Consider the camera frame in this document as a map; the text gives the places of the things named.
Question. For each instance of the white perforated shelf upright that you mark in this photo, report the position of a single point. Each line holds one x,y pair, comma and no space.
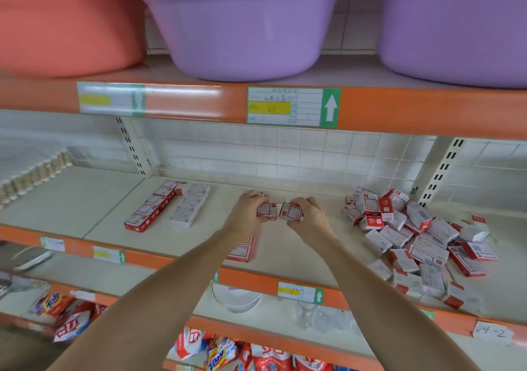
133,147
442,171

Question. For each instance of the person's left hand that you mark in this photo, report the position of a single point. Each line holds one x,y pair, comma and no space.
245,214

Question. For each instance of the person's right forearm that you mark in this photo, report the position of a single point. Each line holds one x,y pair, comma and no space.
387,309

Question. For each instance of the white shelf with orange edges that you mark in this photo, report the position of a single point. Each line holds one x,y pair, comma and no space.
74,202

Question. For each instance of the white handwritten label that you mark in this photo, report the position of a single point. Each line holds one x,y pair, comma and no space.
492,332

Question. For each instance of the cluster of clear glasses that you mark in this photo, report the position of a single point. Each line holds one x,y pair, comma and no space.
325,319

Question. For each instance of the orange plastic basin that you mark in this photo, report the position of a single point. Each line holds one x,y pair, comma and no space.
58,20

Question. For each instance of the pile of small colourful packets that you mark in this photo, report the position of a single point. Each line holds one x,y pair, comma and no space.
239,352

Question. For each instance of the purple plastic basin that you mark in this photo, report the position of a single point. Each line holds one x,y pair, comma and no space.
453,25
239,20

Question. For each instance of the small price label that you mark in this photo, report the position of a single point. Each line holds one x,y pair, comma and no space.
109,254
300,292
426,312
217,277
53,244

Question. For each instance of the pile of red white boxes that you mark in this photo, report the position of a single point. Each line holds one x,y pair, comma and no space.
420,243

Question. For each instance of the large label with green arrow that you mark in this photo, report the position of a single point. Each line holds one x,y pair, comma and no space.
111,99
294,107

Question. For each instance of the row of beige bundles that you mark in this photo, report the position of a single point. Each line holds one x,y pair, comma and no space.
33,177

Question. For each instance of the person's right hand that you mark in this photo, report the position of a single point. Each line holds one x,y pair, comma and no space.
313,225

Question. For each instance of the person's left forearm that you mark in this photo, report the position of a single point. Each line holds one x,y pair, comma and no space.
148,309

